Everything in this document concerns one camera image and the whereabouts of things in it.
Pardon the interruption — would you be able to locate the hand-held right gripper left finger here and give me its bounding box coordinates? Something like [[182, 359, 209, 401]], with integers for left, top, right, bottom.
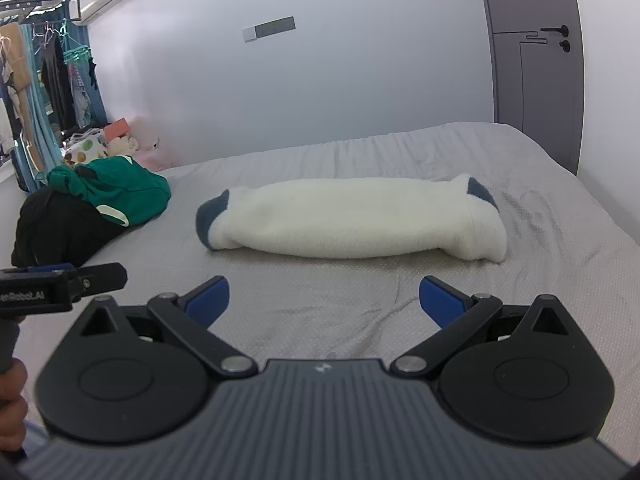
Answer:
[[80, 275, 258, 377]]

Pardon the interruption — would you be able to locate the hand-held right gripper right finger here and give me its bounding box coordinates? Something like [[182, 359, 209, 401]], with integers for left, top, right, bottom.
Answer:
[[390, 275, 571, 380]]

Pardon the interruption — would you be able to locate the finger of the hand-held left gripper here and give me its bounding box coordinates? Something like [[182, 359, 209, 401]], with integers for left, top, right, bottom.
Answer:
[[70, 261, 128, 303], [27, 262, 75, 275]]

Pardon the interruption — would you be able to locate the cream sweater with blue stripes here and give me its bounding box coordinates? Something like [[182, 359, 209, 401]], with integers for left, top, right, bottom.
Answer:
[[195, 174, 507, 263]]

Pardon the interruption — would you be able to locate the row of hanging clothes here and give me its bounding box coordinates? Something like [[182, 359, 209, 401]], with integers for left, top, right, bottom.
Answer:
[[0, 20, 108, 191]]

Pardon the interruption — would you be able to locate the person's left hand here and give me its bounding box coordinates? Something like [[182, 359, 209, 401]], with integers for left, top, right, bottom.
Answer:
[[0, 360, 29, 442]]

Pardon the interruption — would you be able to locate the black garment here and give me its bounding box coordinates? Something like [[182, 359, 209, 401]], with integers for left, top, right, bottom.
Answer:
[[11, 187, 128, 268]]

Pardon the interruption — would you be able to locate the green garment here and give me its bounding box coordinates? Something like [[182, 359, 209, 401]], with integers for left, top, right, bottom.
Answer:
[[46, 156, 172, 227]]

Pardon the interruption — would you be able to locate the polka-dot cloth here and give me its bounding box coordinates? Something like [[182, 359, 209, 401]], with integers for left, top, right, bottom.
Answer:
[[62, 129, 110, 167]]

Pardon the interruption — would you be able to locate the pink cloth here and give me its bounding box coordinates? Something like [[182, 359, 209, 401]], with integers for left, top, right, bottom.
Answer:
[[131, 116, 165, 171]]

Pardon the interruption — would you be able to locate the cream plush toy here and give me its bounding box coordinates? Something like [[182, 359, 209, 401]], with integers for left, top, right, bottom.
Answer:
[[106, 135, 141, 157]]

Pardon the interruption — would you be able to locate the light blue cloth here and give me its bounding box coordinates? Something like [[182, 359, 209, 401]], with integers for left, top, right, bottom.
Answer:
[[20, 417, 53, 461]]

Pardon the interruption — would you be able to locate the red box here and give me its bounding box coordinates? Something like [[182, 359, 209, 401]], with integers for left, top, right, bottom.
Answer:
[[104, 117, 131, 141]]

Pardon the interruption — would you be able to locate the grey door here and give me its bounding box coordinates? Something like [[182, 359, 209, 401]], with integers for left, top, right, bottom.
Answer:
[[475, 0, 587, 177]]

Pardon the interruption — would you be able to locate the grey wall panel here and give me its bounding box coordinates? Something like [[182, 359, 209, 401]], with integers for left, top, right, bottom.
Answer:
[[255, 16, 296, 39]]

